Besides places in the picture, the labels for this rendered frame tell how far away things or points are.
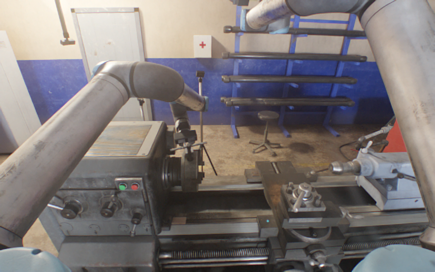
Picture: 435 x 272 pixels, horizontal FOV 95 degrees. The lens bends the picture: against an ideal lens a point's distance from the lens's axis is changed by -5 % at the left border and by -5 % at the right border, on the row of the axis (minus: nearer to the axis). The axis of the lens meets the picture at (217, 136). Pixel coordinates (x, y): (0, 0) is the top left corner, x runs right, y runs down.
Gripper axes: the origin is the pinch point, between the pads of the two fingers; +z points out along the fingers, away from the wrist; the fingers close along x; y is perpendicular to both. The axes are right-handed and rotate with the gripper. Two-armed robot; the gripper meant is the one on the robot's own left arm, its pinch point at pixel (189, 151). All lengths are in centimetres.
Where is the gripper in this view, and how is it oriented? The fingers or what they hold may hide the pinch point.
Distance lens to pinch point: 118.8
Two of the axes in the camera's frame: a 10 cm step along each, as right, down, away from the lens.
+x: -9.6, 1.8, -2.1
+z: 2.7, 7.4, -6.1
